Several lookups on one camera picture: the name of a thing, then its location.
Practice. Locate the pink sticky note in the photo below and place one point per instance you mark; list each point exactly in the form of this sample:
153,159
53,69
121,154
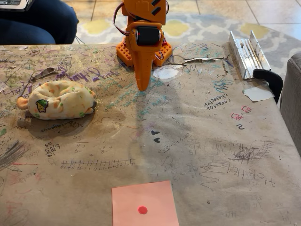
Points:
145,195

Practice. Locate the grey fabric sofa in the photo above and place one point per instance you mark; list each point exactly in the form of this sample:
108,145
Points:
291,99

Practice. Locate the grey yellow patterned rug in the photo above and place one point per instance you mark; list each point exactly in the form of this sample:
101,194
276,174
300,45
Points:
211,30

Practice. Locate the person's legs in blue jeans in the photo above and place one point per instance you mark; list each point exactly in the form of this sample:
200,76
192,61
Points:
35,23

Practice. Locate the aluminium channel profile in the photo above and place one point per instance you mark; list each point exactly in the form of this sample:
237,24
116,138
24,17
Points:
249,56

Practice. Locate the black red base clamp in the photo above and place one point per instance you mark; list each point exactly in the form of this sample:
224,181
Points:
165,43
125,42

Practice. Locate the white patterned plush toy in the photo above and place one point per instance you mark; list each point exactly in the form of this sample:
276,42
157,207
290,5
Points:
61,101

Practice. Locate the brown scribbled paper table cover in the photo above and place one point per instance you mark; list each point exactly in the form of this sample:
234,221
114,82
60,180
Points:
211,122

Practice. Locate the small red round object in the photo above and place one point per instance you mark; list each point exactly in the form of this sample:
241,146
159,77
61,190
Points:
142,210

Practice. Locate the orange gripper black servo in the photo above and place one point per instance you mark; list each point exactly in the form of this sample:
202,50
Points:
146,36

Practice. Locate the silver laptop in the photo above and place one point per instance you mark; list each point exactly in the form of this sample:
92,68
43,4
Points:
14,4

